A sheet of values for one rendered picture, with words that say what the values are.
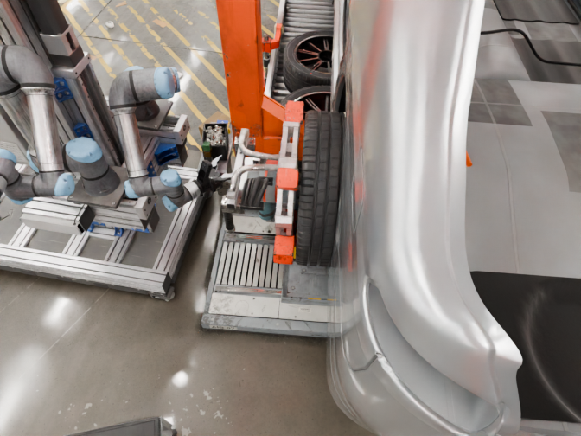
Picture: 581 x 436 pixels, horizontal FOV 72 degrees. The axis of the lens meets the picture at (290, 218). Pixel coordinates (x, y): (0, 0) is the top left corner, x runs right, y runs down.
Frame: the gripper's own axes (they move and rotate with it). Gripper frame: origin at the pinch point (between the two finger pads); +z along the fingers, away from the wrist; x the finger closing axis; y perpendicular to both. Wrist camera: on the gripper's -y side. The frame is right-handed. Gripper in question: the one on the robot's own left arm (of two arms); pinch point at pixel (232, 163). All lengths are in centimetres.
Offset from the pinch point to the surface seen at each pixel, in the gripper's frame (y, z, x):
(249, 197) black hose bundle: -17.5, -14.7, 32.8
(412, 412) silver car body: -54, -40, 117
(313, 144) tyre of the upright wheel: -35, 10, 40
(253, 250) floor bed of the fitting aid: 77, 5, 4
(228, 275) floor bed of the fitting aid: 82, -16, 6
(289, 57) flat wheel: 32, 112, -84
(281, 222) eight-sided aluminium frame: -13, -11, 47
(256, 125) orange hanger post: 6.4, 29.2, -18.8
